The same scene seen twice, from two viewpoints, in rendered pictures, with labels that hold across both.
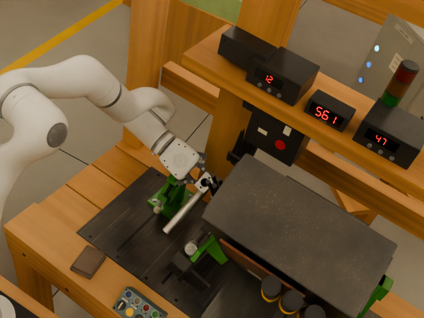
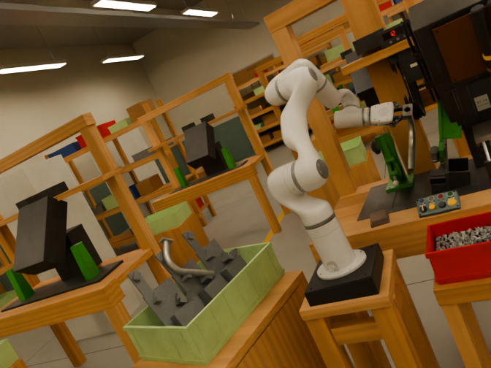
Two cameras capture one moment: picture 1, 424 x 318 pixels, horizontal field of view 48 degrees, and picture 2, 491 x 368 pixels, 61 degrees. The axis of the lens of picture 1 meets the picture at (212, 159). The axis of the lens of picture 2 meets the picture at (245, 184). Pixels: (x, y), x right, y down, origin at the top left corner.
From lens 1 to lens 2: 131 cm
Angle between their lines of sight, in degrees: 36
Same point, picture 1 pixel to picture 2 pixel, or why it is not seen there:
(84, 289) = (391, 226)
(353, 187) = not seen: outside the picture
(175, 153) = (377, 111)
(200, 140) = not seen: hidden behind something
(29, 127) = (298, 74)
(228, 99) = (382, 86)
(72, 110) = not seen: hidden behind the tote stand
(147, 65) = (325, 120)
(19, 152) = (300, 88)
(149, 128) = (352, 111)
